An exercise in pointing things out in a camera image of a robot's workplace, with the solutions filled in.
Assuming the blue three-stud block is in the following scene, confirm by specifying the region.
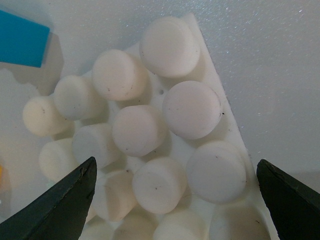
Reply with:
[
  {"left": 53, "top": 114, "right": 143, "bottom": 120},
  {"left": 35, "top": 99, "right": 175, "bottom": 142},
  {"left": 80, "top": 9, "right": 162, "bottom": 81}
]
[{"left": 0, "top": 10, "right": 50, "bottom": 68}]

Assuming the white studded base plate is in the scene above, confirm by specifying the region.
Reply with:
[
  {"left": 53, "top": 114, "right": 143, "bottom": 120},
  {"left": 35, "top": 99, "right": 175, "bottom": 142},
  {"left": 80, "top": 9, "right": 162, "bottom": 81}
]
[{"left": 22, "top": 13, "right": 275, "bottom": 240}]

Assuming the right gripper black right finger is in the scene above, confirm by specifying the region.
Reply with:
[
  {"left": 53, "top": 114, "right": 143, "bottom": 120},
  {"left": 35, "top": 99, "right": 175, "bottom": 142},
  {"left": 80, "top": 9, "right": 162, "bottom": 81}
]
[{"left": 256, "top": 159, "right": 320, "bottom": 240}]

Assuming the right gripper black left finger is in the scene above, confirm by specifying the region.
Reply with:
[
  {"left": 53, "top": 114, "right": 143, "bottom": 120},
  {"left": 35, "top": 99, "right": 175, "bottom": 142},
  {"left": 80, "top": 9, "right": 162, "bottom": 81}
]
[{"left": 0, "top": 157, "right": 97, "bottom": 240}]

